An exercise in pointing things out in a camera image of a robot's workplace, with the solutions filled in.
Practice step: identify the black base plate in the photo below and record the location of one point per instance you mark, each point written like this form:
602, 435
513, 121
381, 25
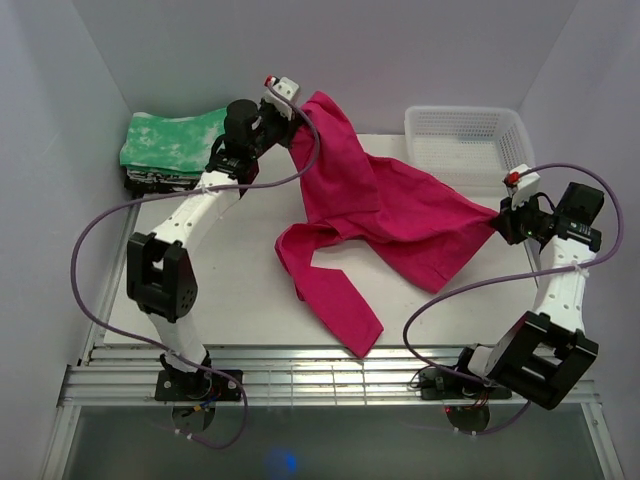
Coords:
194, 387
434, 384

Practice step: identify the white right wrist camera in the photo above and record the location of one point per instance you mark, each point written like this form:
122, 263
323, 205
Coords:
522, 183

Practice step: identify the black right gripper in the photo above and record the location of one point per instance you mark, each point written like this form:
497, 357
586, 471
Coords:
505, 220

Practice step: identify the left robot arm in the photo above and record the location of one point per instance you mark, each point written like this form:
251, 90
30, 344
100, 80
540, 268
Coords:
160, 278

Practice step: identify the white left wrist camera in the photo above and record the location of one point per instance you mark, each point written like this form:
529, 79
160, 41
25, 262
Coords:
282, 92

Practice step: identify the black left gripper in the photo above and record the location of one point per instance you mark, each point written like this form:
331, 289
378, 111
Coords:
288, 127

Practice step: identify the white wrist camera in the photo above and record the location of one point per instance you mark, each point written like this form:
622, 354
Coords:
282, 92
522, 183

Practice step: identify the pink trousers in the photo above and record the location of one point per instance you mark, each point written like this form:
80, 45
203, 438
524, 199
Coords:
422, 228

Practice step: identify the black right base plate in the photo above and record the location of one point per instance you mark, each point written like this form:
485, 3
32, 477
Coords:
434, 384

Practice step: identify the green white folded trousers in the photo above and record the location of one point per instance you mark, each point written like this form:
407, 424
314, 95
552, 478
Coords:
171, 146

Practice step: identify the aluminium table frame rail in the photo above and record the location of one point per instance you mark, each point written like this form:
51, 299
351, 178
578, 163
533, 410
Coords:
315, 411

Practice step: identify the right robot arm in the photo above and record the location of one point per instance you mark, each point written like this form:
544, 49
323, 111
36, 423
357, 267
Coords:
546, 352

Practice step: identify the dark camouflage folded trousers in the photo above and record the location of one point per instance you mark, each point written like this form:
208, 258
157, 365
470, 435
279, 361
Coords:
148, 182

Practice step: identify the white plastic basket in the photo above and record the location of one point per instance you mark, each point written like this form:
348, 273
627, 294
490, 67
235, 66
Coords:
466, 146

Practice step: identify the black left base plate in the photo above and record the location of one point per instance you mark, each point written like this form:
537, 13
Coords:
194, 387

